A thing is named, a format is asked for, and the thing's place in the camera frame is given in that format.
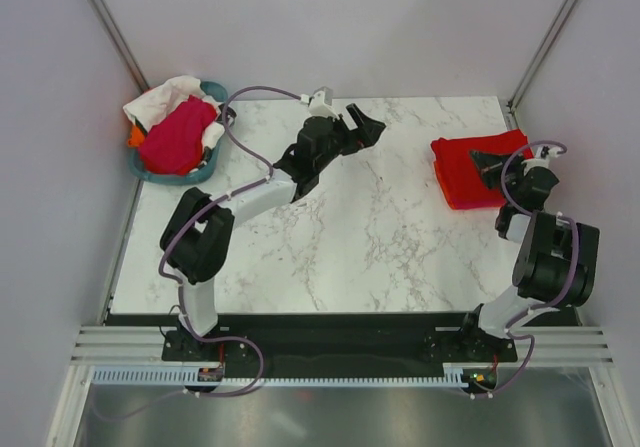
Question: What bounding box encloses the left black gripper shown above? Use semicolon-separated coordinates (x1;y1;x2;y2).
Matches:
316;105;386;173

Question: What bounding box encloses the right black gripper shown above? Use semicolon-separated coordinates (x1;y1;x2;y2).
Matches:
467;151;526;207

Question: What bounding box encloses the red t shirt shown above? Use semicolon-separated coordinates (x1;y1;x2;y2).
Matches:
430;130;529;210

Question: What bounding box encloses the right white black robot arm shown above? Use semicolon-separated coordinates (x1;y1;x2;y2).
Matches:
457;141;600;361

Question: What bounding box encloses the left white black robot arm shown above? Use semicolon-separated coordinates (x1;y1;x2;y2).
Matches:
158;104;386;360

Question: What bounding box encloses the teal plastic laundry basket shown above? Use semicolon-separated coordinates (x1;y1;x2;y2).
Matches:
126;79;231;188

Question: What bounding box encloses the white and black garment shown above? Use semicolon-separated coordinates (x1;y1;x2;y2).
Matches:
201;104;237;163

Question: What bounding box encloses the magenta shirt in basket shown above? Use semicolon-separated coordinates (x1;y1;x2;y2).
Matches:
137;97;218;176

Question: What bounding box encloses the white shirt in basket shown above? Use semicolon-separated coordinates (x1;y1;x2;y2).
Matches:
123;75;228;132

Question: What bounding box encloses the orange shirt in basket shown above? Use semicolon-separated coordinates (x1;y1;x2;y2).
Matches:
126;123;147;149

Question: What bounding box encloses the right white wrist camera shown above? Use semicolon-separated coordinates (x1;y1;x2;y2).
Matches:
524;142;568;172

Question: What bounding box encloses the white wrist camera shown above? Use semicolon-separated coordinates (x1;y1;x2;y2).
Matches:
524;142;568;172
299;86;339;119

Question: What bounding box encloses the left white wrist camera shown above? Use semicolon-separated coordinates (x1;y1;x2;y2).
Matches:
299;86;339;119

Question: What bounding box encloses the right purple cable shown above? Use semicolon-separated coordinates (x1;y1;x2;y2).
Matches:
459;139;581;401

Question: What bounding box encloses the aluminium front rail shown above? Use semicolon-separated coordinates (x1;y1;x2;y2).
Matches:
71;326;613;367

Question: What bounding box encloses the right aluminium frame post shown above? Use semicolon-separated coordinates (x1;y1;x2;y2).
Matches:
502;0;581;116

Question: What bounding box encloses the aluminium frame post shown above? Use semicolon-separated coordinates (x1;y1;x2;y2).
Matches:
87;0;149;92
502;0;581;116

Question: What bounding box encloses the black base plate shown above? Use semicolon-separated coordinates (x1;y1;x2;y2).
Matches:
162;312;517;376

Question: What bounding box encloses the left aluminium frame post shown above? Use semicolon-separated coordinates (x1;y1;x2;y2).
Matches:
87;0;149;92

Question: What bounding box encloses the white slotted cable duct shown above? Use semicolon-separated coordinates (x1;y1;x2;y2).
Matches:
92;366;467;388

